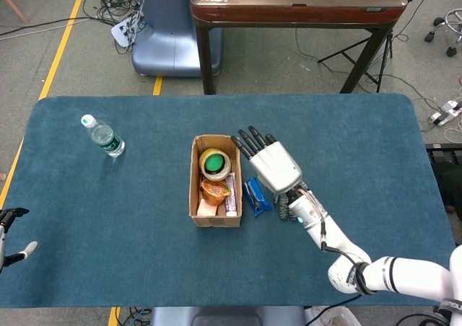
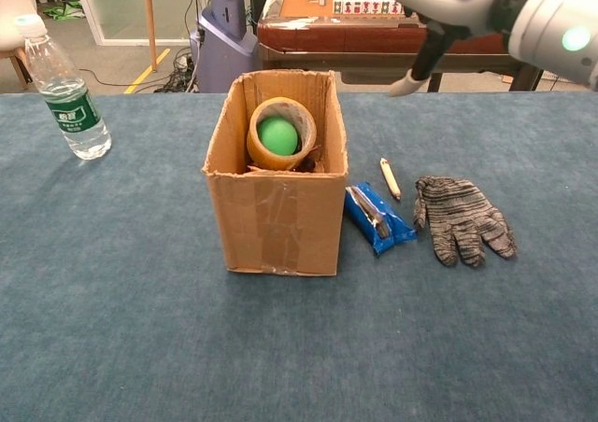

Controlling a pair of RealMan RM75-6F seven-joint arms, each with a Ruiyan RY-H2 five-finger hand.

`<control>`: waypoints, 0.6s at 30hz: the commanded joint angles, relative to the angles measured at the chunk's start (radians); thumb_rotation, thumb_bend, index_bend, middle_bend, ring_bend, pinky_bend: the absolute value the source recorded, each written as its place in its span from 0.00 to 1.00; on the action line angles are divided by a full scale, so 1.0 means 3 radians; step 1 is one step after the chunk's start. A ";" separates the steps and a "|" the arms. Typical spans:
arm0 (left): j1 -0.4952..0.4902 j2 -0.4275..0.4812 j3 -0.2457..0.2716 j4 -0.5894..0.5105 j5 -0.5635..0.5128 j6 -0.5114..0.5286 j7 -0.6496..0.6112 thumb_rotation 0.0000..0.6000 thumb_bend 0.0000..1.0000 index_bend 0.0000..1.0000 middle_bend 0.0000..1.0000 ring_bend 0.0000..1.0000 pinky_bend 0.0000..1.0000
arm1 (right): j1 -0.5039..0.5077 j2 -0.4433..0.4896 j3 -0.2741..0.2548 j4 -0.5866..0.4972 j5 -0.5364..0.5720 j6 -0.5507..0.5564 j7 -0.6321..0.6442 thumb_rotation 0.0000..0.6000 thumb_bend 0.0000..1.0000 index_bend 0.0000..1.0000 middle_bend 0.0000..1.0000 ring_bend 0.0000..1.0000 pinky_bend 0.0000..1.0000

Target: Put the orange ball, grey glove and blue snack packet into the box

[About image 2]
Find gray striped knit glove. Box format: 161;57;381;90
412;176;519;268

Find blue snack packet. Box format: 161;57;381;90
344;181;418;258

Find blue gray robot base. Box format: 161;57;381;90
189;0;261;94

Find cardboard box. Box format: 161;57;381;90
201;69;349;277

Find face-up mahjong tile row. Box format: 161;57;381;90
332;0;406;15

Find brown mahjong table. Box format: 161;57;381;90
256;0;546;92

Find white plastic basket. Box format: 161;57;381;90
544;69;577;86

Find short wooden pencil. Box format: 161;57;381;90
379;157;403;202

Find green ball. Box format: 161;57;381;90
257;116;300;156

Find yellow packing tape roll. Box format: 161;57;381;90
246;96;318;172

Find wooden pole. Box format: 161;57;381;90
142;0;159;73

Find green sheet on floor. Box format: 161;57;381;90
44;0;88;21

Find clear water bottle green label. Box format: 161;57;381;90
13;13;113;162

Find beige chair wooden legs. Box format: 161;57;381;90
0;0;38;91

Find blue table cloth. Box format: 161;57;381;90
0;91;598;422

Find black floor cable bundle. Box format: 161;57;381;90
153;43;202;94

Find white glass door frame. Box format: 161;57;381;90
69;0;197;48

